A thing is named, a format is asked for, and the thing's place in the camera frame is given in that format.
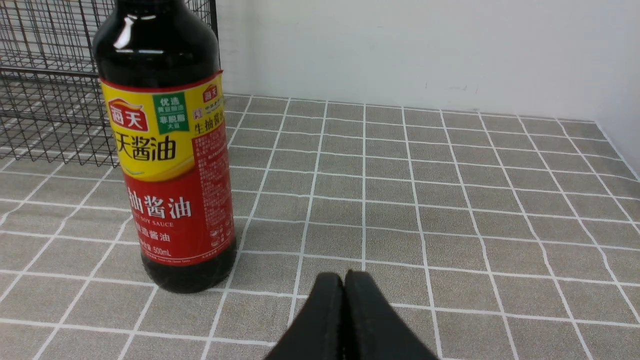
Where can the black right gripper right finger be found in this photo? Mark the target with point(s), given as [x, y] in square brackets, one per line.
[372, 329]

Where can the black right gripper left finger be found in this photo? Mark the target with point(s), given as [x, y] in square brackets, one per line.
[316, 331]

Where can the red label soy sauce bottle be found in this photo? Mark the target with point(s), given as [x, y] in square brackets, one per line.
[161, 76]

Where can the black wire mesh rack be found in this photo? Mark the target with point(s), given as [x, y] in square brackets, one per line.
[52, 106]

